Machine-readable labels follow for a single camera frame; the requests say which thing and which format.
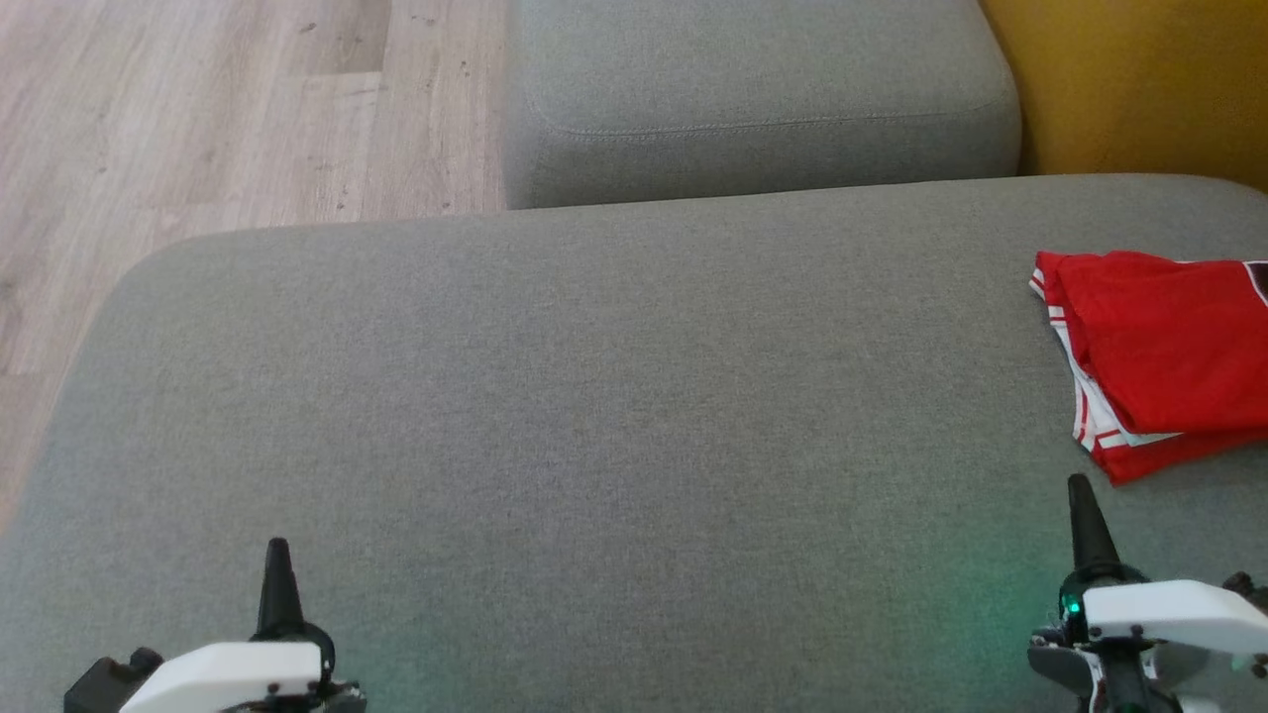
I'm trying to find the large grey sofa seat cushion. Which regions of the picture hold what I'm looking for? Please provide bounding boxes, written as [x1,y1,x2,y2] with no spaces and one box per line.
[0,173,1268,713]

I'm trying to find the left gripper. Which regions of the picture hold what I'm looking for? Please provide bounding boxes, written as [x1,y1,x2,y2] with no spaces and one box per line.
[63,538,369,713]

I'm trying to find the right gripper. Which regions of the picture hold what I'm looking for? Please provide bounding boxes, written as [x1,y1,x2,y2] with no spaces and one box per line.
[1026,473,1268,713]

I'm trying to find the red jersey white sleeves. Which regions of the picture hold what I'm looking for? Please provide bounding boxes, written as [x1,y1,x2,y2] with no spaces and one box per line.
[1028,250,1268,455]

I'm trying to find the red shorts white side stripe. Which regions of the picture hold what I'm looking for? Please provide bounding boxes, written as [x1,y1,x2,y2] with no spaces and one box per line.
[1098,426,1268,487]

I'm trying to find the large yellow sofa backrest cushion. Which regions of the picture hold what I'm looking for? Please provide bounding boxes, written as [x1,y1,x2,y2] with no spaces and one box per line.
[977,0,1268,195]

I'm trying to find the medium grey sofa seat cushion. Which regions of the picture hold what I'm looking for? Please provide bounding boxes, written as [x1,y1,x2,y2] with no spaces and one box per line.
[503,0,1024,211]

